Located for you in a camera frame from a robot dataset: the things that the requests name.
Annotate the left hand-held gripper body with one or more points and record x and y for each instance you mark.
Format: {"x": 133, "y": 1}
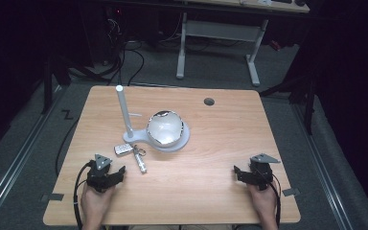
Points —
{"x": 99, "y": 175}

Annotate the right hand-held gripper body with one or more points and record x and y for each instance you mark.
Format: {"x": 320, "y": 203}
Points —
{"x": 262, "y": 174}

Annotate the silver key bunch with fob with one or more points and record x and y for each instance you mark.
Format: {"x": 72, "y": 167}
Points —
{"x": 133, "y": 153}

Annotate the person's left hand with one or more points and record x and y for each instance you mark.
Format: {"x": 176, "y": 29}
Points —
{"x": 95, "y": 201}

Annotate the person's right hand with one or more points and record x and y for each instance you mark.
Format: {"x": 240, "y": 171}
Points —
{"x": 264, "y": 201}

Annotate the grey tape strip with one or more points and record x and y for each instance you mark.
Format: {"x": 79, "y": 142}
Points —
{"x": 291, "y": 192}
{"x": 53, "y": 197}

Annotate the white stand with pole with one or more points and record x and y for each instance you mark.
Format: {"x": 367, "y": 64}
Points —
{"x": 127, "y": 126}

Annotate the white bowl with silver rim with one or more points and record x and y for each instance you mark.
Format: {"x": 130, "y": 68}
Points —
{"x": 165, "y": 129}

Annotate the black metal stand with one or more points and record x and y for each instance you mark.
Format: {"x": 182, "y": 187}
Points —
{"x": 49, "y": 80}
{"x": 300, "y": 92}

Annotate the white-legged wooden desk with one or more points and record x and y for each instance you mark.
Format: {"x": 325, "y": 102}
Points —
{"x": 218, "y": 30}

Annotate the metal floor rail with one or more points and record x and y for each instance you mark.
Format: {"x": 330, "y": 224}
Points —
{"x": 322, "y": 169}
{"x": 16, "y": 159}

